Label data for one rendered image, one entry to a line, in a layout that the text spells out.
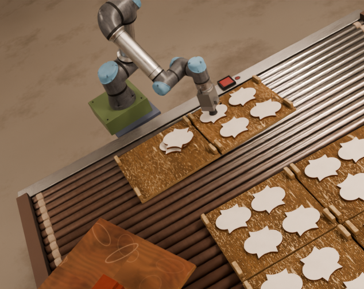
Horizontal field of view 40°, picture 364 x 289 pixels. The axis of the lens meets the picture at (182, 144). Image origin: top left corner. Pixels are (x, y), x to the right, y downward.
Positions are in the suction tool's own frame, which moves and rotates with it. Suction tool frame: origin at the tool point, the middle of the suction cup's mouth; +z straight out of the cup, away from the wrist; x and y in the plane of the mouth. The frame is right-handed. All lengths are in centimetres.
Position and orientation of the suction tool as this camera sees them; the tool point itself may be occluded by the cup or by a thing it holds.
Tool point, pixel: (213, 112)
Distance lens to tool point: 245.6
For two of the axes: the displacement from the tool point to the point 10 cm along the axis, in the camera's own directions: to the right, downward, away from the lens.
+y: 3.4, -7.2, 6.1
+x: -8.9, -0.4, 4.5
